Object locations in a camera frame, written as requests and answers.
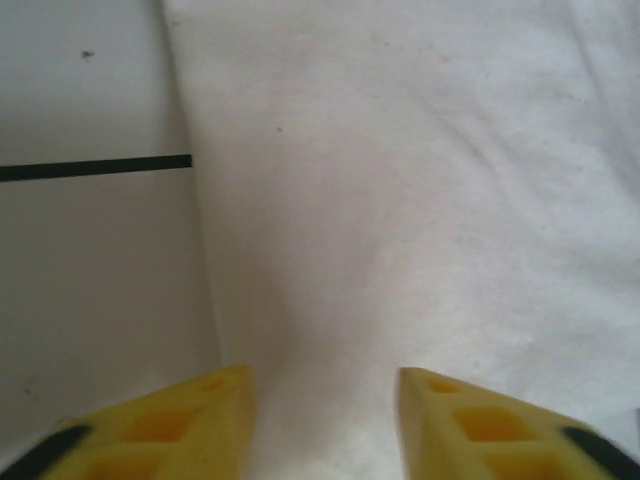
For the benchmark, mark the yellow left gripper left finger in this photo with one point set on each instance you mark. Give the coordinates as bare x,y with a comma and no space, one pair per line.
165,435

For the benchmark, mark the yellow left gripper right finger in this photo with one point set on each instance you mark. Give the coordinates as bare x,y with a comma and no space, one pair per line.
490,435

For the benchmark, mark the large white t-shirt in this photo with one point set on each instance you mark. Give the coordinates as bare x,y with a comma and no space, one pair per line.
400,200

